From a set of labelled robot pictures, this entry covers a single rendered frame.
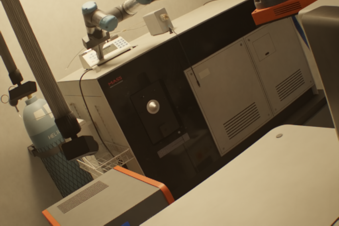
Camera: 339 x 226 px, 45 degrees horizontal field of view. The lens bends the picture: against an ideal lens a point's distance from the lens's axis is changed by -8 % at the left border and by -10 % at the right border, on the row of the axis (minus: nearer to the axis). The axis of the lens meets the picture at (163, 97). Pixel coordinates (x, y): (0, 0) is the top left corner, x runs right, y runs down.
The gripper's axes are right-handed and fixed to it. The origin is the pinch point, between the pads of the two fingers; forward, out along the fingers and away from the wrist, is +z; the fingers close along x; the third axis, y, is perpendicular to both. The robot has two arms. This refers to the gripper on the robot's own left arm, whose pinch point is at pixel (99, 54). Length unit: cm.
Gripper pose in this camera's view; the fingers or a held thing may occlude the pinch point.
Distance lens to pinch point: 224.7
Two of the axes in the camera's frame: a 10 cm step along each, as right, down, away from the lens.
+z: 0.9, 6.8, 7.3
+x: -8.2, 4.7, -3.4
